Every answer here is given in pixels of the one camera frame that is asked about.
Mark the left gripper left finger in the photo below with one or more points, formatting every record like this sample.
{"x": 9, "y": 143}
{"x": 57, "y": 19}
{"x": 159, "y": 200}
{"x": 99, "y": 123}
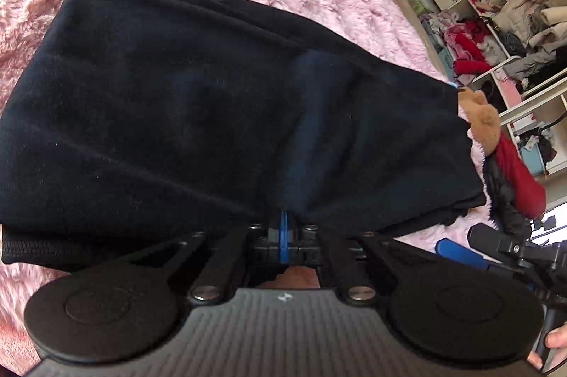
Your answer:
{"x": 272, "y": 245}

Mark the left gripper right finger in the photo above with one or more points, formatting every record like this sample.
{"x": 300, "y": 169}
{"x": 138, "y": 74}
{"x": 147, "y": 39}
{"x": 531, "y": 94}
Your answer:
{"x": 302, "y": 244}

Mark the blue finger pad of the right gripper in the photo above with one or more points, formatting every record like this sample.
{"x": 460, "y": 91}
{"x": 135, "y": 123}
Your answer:
{"x": 455, "y": 252}

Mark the black pants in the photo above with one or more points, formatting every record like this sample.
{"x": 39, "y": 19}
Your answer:
{"x": 140, "y": 120}

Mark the person's right hand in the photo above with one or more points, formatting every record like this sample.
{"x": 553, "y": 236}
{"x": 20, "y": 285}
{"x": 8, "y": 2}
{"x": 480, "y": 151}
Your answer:
{"x": 556, "y": 341}

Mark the red garment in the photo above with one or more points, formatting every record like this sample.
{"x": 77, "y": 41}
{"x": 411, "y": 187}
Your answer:
{"x": 530, "y": 196}

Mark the brown teddy bear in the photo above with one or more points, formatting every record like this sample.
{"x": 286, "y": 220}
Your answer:
{"x": 483, "y": 118}

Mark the white open wardrobe shelf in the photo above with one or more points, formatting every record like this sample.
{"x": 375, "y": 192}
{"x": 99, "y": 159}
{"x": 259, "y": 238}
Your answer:
{"x": 527, "y": 86}

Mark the beige clothes pile on shelf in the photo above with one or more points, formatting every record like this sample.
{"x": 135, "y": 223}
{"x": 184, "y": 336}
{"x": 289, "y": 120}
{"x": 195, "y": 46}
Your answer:
{"x": 526, "y": 18}

